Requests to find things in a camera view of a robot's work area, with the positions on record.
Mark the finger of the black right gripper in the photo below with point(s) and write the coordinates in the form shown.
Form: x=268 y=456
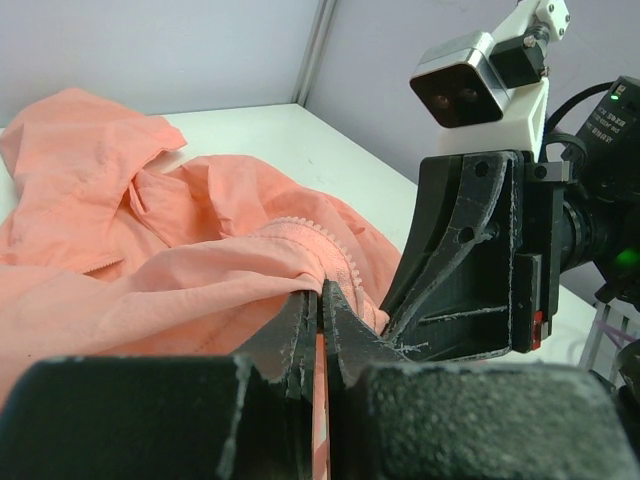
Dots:
x=455 y=192
x=460 y=304

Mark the right aluminium corner post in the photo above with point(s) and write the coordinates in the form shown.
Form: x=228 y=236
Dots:
x=314 y=50

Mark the salmon pink hooded jacket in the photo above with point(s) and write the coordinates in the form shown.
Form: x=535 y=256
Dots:
x=105 y=255

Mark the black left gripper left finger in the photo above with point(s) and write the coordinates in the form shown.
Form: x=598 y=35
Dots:
x=245 y=415

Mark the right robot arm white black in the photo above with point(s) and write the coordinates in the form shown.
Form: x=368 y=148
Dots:
x=598 y=129

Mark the right wrist camera white silver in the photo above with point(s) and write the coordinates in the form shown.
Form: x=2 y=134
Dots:
x=488 y=91

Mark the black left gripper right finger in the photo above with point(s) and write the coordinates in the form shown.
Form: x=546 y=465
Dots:
x=390 y=418

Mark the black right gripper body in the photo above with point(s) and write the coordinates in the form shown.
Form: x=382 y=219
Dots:
x=537 y=261

